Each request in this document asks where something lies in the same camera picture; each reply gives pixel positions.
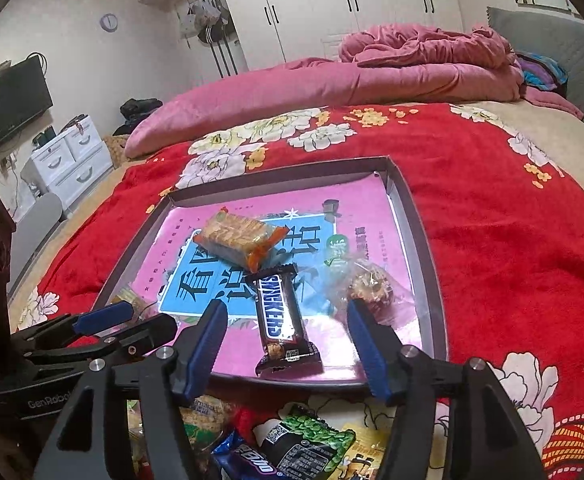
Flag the white wardrobe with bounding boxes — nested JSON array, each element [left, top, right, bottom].
[[132, 0, 465, 73]]

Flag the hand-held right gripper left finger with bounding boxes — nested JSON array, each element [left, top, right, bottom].
[[32, 300, 229, 480]]

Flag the red floral blanket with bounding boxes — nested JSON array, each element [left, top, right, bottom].
[[9, 102, 584, 480]]

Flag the black striped hanging bag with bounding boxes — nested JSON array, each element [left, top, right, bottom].
[[197, 25, 237, 78]]

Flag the pink duvet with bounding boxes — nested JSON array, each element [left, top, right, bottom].
[[124, 24, 584, 158]]

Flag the purple teal clothes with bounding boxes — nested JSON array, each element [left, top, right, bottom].
[[516, 51, 570, 101]]

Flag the hanging light grey bag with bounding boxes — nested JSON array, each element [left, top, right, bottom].
[[179, 0, 230, 38]]

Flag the black green pea packet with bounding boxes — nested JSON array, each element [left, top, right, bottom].
[[252, 405, 357, 480]]

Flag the white drawer cabinet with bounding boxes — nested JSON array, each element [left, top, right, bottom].
[[30, 122, 114, 211]]

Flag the black television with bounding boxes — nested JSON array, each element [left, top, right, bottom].
[[0, 55, 55, 166]]

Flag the blue cookie packet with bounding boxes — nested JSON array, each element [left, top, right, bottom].
[[211, 427, 285, 480]]

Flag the tan knitted cloth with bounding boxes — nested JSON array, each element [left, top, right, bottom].
[[102, 132, 132, 168]]

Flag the black bag pile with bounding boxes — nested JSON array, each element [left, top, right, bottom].
[[120, 97, 163, 126]]

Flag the grey tray with pink book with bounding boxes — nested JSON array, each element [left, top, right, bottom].
[[92, 156, 449, 395]]

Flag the yellow snack packet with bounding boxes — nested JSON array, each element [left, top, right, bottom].
[[339, 432, 397, 480]]

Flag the clear candy ball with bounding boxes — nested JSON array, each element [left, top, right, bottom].
[[322, 252, 407, 318]]

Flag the orange cracker packet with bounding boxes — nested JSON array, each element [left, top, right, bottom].
[[193, 208, 290, 270]]

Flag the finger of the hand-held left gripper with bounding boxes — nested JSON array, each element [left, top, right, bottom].
[[22, 314, 179, 376], [10, 301, 135, 356]]

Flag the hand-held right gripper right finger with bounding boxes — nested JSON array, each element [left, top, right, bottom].
[[347, 299, 548, 480]]

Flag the pink book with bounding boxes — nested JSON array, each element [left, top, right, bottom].
[[122, 175, 425, 368]]

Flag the brown chocolate bar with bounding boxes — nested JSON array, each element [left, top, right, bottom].
[[250, 262, 324, 378]]

